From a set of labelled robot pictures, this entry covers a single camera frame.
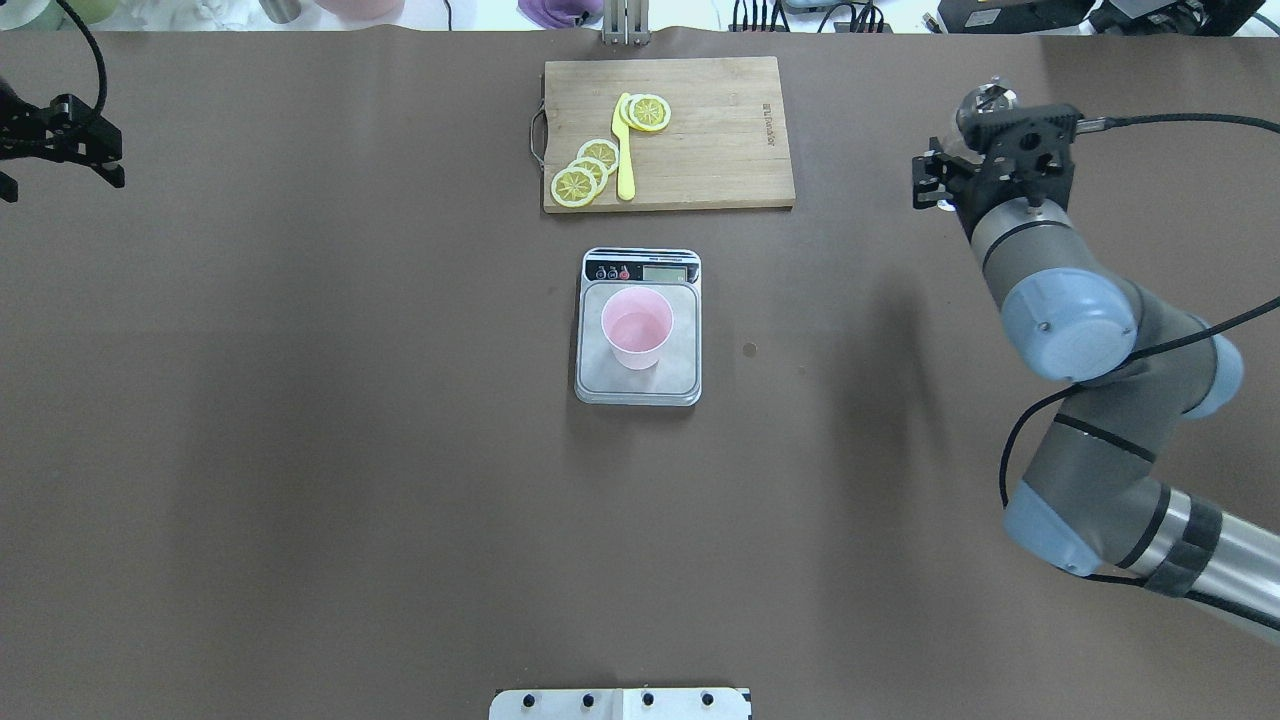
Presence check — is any yellow plastic knife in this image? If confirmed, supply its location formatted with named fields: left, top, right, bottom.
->
left=611, top=94, right=636, bottom=202

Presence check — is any digital kitchen scale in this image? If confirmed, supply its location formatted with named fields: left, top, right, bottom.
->
left=573, top=247, right=703, bottom=407

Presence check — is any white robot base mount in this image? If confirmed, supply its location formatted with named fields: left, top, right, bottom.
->
left=488, top=687, right=754, bottom=719

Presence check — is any bamboo cutting board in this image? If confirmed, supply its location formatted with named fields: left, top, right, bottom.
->
left=541, top=56, right=797, bottom=214

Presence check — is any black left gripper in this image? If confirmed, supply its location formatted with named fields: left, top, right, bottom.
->
left=1, top=81, right=125, bottom=190

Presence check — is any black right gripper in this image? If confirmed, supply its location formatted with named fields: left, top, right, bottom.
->
left=911, top=104, right=1083, bottom=236

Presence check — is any pink plastic cup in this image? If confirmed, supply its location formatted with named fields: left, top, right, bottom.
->
left=602, top=287, right=675, bottom=372

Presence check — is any purple cloth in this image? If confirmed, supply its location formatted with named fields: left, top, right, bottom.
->
left=517, top=0, right=604, bottom=29

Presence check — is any lemon slice behind left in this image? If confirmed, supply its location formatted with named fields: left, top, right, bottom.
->
left=616, top=94, right=636, bottom=129

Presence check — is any aluminium frame post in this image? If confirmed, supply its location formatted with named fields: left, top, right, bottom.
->
left=602, top=0, right=652, bottom=47

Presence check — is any black label box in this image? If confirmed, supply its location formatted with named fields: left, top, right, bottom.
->
left=937, top=1, right=1097, bottom=35

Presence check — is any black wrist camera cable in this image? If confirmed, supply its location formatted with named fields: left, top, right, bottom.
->
left=1075, top=113, right=1280, bottom=151

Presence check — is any lemon slice front left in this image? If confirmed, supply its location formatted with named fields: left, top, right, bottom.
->
left=630, top=94, right=672, bottom=133

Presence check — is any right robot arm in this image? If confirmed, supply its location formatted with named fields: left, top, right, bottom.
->
left=911, top=82, right=1277, bottom=642

